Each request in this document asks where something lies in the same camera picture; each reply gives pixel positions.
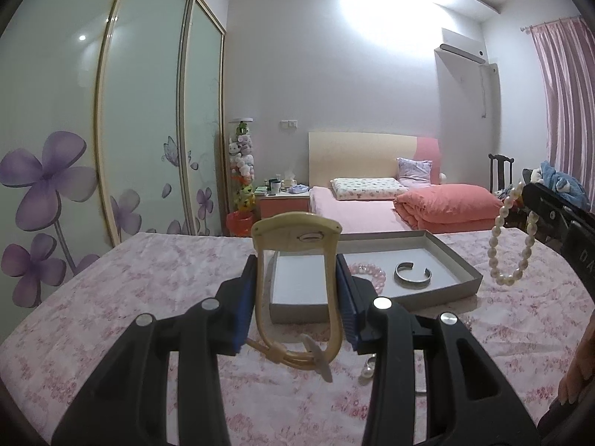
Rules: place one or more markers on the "white mug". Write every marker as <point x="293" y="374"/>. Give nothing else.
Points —
<point x="275" y="187"/>

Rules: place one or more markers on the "pink curtain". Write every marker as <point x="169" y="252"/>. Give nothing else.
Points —
<point x="567" y="93"/>

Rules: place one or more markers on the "person's right hand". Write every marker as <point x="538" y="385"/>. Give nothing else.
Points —
<point x="577" y="376"/>

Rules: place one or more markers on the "red bin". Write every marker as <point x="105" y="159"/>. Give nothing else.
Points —
<point x="239" y="223"/>

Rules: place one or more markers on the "pink bed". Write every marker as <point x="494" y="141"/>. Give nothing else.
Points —
<point x="353" y="213"/>

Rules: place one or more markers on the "grey cardboard box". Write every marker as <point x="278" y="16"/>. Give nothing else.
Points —
<point x="448" y="260"/>

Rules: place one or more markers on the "small pearl earring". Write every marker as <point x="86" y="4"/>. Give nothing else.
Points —
<point x="369" y="371"/>

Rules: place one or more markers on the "white air conditioner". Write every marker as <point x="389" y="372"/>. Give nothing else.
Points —
<point x="460" y="44"/>

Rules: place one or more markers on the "blue cloth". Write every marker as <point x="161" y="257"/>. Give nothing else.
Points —
<point x="299" y="189"/>

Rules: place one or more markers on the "tissue box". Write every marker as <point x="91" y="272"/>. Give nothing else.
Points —
<point x="289" y="182"/>

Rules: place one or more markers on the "cream and pink headboard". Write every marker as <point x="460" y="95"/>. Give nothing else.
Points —
<point x="358" y="153"/>

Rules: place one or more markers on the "air conditioner pipe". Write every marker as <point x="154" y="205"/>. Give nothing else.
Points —
<point x="484" y="88"/>

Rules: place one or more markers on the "cream wrist watch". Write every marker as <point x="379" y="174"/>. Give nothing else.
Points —
<point x="297" y="226"/>

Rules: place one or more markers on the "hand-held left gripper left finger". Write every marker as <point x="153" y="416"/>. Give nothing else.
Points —
<point x="244" y="309"/>

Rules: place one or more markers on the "white patterned pillow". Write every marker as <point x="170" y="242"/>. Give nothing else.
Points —
<point x="367" y="188"/>

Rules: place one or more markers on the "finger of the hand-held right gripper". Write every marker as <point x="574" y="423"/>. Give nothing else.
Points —
<point x="553" y="206"/>

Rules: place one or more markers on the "blue plush toy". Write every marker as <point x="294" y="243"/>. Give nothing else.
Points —
<point x="562" y="181"/>

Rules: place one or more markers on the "silver cuff bangle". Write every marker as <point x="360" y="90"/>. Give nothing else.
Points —
<point x="413" y="283"/>

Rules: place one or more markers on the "dark wooden chair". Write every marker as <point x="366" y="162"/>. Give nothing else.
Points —
<point x="501" y="172"/>

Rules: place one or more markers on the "pink nightstand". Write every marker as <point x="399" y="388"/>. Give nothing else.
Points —
<point x="283" y="205"/>

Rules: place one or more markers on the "folded orange quilt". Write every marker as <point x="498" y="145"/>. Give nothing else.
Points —
<point x="446" y="204"/>

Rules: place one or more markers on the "white pearl bead strand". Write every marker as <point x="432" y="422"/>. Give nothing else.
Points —
<point x="499" y="224"/>

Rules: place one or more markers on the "plush toy column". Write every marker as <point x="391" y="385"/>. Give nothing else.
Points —
<point x="242" y="158"/>

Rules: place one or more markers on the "small lilac pillow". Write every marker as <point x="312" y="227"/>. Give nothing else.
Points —
<point x="414" y="172"/>

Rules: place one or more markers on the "floral glass sliding wardrobe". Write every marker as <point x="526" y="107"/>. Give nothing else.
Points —
<point x="139" y="102"/>

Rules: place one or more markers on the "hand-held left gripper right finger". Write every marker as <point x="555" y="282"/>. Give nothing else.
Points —
<point x="347" y="299"/>

